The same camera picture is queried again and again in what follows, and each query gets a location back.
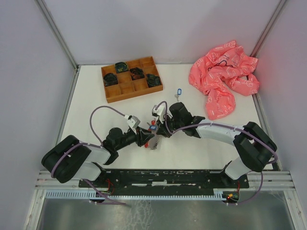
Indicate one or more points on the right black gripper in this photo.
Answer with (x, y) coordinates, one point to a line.
(162, 129)

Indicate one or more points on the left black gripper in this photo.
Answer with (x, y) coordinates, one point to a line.
(142, 135)

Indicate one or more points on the red carabiner keyring with keys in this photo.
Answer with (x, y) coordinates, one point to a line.
(153, 143)

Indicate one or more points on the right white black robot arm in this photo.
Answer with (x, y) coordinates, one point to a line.
(255, 148)

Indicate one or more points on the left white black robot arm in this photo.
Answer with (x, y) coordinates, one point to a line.
(74, 159)

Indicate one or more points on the key with blue tag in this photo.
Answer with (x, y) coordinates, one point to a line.
(177, 95)

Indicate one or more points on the dark rolled item right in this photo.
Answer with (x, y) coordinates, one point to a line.
(153, 80)

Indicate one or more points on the dark rolled item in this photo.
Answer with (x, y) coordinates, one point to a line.
(153, 80)
(121, 67)
(136, 73)
(110, 79)

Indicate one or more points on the wooden compartment tray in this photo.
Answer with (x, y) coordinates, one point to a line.
(128, 88)

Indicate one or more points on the dark rolled item middle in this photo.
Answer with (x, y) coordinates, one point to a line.
(136, 73)

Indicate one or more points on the dark rolled item left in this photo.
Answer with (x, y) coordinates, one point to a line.
(110, 79)

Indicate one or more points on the dark rolled item top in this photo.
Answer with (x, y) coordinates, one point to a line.
(121, 67)

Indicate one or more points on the pink patterned cloth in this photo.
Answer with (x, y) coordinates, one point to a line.
(223, 69)

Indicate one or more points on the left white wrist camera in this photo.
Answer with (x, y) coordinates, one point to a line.
(133, 121)

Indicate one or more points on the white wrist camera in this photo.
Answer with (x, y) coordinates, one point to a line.
(133, 121)
(158, 111)

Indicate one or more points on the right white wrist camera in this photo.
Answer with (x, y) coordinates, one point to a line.
(158, 111)

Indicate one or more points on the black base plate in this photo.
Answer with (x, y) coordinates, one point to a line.
(122, 178)

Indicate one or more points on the aluminium frame rail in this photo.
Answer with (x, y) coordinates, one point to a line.
(272, 181)

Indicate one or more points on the left aluminium frame post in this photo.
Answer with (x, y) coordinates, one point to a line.
(56, 32)

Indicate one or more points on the aluminium frame post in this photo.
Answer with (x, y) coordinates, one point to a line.
(268, 28)
(56, 32)

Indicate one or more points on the right aluminium frame post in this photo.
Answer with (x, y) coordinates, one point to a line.
(268, 28)

